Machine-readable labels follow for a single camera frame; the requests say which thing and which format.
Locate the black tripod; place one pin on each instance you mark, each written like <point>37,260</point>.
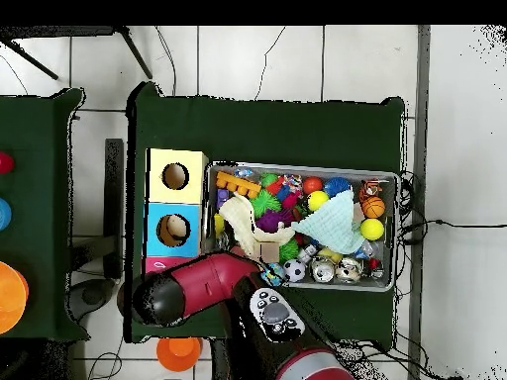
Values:
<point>134,53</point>

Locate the yellow tennis ball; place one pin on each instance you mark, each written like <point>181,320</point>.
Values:
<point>372,229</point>

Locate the green spiky ball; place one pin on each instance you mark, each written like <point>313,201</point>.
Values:
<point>264,204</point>

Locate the blue plastic cup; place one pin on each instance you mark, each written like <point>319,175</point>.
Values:
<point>4,213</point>

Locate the mint green cloth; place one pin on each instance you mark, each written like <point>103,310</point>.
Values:
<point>332,225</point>

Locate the large orange plastic cup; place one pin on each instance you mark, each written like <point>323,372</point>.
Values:
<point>12,297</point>

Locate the wooden three-hole box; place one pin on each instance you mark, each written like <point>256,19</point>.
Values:
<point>194,245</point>

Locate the red plastic cup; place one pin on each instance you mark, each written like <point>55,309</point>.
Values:
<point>4,163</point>

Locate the smooth yellow ball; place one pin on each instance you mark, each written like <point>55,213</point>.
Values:
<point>318,200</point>

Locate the cream waffle cloth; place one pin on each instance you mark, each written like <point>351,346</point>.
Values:
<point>237,215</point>

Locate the black upright stand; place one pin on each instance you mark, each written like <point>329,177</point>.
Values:
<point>114,198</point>

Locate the orange red ball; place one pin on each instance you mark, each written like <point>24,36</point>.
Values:
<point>312,185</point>

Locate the shallow clear mesh bin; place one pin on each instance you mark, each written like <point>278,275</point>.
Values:
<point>344,171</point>

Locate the blue spiky ball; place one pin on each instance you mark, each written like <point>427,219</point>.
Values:
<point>336,187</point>

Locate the dark green table cloth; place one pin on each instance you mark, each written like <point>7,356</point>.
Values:
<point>257,130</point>
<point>35,130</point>

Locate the orange basketball toy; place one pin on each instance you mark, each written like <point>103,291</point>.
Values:
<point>373,207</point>

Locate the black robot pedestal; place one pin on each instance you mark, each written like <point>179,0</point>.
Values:
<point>220,364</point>

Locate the globe print ball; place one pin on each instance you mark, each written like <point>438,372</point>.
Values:
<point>277,273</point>

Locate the black white soccer ball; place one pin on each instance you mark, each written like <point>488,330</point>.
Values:
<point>294,270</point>

